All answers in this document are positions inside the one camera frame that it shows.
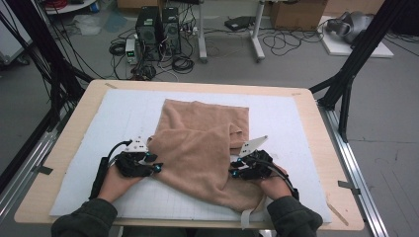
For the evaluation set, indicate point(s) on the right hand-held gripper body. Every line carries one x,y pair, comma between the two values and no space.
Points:
260,166

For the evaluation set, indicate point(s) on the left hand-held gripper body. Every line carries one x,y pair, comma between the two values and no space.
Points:
131,164

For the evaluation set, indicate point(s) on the beige towel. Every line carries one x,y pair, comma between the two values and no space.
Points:
197,158

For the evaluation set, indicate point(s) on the person's right hand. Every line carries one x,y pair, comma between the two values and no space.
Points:
275,187

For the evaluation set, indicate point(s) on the person's left hand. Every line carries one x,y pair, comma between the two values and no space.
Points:
115,186

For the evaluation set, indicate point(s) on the white cloth strip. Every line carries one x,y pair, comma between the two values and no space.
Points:
245,220

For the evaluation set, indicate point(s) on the white grid mat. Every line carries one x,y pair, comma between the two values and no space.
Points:
280,115

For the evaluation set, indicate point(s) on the black tape piece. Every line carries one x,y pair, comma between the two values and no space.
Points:
43,170

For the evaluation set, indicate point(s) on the white power supply unit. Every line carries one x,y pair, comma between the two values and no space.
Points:
131,51

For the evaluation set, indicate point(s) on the large black computer tower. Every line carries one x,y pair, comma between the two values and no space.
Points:
148,31

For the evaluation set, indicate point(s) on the slim black computer tower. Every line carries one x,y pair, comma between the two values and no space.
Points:
171,31

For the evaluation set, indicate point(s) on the white floor board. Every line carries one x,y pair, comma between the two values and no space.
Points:
336,49

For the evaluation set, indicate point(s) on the black flat device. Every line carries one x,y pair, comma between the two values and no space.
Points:
238,23

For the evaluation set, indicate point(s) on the clear plastic bag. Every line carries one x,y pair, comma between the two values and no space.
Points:
87,25

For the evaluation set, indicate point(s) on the brown cardboard box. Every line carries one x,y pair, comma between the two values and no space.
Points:
296,15

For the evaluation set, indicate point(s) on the white round table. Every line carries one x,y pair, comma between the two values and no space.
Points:
70,7

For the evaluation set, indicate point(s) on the grey rounded device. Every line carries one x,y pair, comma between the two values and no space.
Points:
355,23

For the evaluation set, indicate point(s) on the aluminium rail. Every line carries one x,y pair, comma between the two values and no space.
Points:
350,164
33,154

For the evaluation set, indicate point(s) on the white desk frame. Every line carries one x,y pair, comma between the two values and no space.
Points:
202,39

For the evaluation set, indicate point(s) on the black metal frame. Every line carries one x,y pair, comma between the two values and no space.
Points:
36,36
362,49

